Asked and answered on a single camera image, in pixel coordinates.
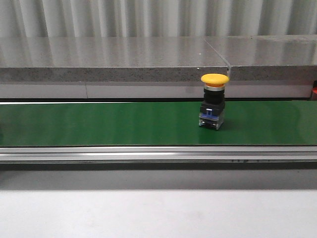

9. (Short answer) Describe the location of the yellow push button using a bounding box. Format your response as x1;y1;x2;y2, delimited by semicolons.
199;73;229;130

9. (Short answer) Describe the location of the grey stone slab left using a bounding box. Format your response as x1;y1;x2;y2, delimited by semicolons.
0;37;227;83

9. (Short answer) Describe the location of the grey stone slab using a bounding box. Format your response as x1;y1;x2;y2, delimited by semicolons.
205;35;317;82
0;37;227;83

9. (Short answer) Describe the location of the green conveyor belt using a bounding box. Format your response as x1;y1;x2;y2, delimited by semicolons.
0;101;317;146

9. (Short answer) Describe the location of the grey stone slab right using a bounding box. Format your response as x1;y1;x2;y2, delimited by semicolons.
205;35;317;82

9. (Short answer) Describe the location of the red plastic tray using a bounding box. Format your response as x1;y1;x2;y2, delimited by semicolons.
310;80;317;101

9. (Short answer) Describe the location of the white pleated curtain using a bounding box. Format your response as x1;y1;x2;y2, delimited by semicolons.
0;0;317;37

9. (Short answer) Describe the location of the aluminium conveyor frame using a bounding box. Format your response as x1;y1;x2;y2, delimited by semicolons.
0;145;317;165

